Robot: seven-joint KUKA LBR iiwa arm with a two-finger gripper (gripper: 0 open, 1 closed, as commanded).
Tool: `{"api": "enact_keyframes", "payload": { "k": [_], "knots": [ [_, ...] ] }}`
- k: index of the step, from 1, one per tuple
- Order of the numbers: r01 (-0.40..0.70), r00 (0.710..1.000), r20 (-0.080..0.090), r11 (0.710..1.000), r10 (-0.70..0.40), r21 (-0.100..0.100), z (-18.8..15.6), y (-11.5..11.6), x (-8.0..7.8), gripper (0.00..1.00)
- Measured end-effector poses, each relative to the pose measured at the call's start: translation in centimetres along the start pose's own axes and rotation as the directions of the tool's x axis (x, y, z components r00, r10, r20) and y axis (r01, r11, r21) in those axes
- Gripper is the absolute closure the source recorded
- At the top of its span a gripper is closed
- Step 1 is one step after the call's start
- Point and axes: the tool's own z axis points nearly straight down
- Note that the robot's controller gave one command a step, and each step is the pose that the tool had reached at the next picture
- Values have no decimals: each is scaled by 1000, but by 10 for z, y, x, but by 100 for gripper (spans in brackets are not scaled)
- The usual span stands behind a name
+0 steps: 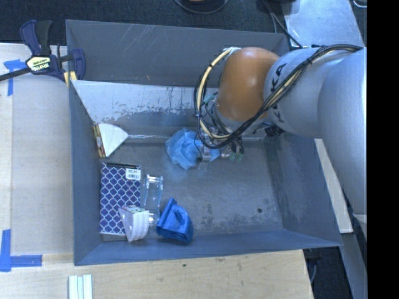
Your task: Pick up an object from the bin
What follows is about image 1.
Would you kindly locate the blue plastic scoop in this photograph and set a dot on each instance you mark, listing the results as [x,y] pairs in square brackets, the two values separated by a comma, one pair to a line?
[174,226]

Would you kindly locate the black cylinder on white bracket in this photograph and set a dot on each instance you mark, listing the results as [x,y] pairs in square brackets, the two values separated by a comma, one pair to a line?
[273,131]

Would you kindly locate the blue and white patterned box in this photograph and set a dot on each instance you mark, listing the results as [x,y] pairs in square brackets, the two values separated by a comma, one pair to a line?
[117,192]

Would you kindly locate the blue crumpled cloth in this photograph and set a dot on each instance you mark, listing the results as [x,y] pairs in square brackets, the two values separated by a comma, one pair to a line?
[182,149]

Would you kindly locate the white wedge-shaped box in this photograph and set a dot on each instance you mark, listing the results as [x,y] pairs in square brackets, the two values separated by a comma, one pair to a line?
[110,139]

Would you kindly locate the grey metal bin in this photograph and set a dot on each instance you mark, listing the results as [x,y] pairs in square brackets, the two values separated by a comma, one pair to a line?
[224,195]

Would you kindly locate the pale wood flat board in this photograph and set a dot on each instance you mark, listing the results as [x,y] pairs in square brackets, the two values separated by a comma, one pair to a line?
[40,167]

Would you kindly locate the clear glass cup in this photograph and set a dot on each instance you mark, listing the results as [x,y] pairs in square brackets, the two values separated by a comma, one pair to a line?
[152,195]

